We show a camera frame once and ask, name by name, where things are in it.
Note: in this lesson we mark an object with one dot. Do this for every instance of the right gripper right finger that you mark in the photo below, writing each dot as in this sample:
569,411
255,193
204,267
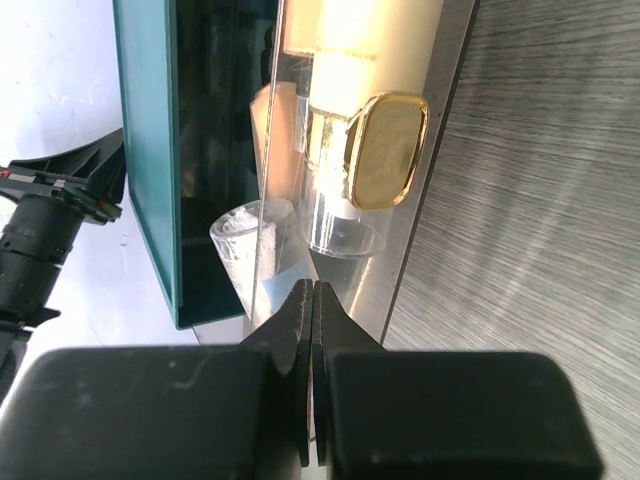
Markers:
332,329

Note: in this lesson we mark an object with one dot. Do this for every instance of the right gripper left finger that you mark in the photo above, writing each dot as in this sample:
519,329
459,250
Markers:
286,336

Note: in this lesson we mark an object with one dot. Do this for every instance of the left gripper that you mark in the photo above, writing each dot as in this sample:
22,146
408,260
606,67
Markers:
54,196

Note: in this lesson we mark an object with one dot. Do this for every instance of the clear blue label bottle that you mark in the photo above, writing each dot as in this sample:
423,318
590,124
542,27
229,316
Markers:
263,255

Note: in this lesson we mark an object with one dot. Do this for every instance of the teal drawer organizer box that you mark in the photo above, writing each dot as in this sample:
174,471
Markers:
188,72

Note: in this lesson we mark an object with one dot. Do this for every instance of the cream gold pump bottle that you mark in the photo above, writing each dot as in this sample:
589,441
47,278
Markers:
360,68

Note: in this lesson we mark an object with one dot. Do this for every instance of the peach foundation bottle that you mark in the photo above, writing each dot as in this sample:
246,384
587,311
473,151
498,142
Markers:
278,164

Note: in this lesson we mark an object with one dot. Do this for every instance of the clear smoky drawer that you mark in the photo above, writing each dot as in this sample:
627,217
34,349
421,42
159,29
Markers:
368,287

